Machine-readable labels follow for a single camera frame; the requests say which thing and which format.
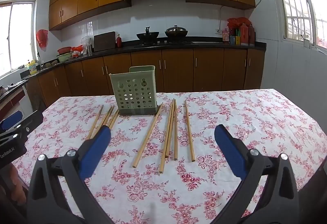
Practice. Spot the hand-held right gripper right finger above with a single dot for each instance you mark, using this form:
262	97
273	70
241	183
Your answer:
230	152

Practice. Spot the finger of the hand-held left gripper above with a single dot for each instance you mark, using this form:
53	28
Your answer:
32	120
11	118

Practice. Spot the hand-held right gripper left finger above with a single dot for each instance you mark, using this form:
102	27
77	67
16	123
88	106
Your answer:
95	152

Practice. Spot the wooden chopstick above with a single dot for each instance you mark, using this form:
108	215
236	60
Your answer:
175	137
106	115
167	136
95	122
189	132
147	135
114	118
170	132

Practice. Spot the green perforated utensil holder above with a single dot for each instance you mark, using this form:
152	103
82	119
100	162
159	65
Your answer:
153	86

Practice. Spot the person's left hand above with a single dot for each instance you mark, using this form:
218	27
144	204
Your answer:
15	183

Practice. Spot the yellow detergent bottle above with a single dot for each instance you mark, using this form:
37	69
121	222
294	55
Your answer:
32	68

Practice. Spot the steel sink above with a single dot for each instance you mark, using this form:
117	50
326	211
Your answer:
48	67

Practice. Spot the pink floral tablecloth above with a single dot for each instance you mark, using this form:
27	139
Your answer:
194	201

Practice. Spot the metal faucet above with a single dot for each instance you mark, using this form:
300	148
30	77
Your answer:
39	60

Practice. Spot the green basin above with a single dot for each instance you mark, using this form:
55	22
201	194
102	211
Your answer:
65	57

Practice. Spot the red basin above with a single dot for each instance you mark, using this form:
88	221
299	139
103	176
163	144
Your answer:
63	50

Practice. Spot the hanging red plastic bag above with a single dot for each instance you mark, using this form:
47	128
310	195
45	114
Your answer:
42	37

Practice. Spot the plain sliding window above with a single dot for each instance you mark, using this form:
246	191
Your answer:
18	35

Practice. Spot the crumpled red plastic bag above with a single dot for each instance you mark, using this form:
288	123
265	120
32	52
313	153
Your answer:
76	48

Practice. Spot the steel cup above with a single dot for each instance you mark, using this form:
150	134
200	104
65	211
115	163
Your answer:
89	50

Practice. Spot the white plastic bag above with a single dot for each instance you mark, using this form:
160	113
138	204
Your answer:
85	40

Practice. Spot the wooden base cabinets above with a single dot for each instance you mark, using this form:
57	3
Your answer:
178	70

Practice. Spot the dark wooden cutting board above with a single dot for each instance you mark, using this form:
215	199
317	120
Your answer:
104	41

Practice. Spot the black kitchen countertop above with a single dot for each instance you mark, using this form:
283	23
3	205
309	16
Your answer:
127	48

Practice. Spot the yellow and blue box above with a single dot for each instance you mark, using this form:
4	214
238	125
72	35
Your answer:
235	40

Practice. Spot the small red bottle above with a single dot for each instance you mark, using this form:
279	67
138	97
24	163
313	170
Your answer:
119	42

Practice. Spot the pink labelled bottle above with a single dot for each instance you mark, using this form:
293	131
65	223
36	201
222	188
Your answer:
225	36

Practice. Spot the large red bottle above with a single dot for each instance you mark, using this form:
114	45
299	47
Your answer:
244	35

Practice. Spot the dark red bottle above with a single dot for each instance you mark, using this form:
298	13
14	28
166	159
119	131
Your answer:
252	35

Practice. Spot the black wok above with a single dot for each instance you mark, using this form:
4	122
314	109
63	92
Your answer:
147	35

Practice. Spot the black gas stove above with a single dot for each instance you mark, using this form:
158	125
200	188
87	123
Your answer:
163	42

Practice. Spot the dark pot with lid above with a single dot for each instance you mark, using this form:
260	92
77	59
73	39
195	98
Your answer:
176	32

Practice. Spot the red bag over bottles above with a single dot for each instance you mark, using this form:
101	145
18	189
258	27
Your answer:
240	21

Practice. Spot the small grey box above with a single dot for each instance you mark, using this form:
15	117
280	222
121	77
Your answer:
306	42

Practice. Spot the barred window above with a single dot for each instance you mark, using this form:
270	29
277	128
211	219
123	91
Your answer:
293	9

